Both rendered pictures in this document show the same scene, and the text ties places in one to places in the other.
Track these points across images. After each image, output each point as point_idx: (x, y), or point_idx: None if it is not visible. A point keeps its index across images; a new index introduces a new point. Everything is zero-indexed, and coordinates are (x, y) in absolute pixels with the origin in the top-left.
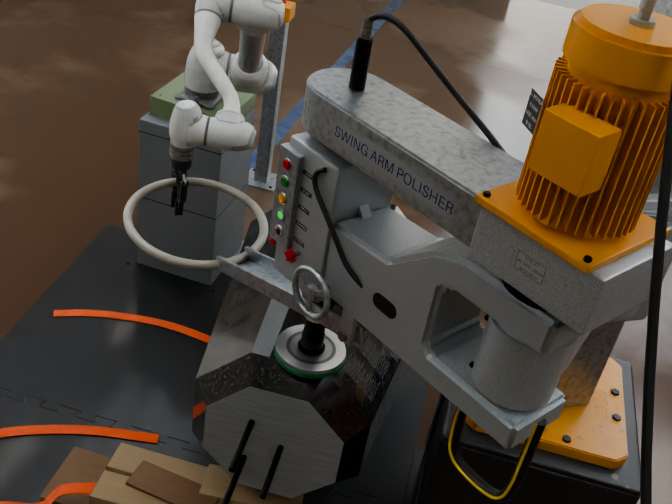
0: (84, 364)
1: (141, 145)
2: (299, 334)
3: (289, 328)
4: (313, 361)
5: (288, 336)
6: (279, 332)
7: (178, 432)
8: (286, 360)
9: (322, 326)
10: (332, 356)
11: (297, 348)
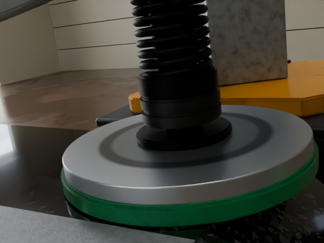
0: None
1: None
2: (114, 150)
3: (70, 165)
4: (258, 129)
5: (114, 165)
6: (48, 213)
7: None
8: (263, 166)
9: (198, 15)
10: (230, 114)
11: (188, 151)
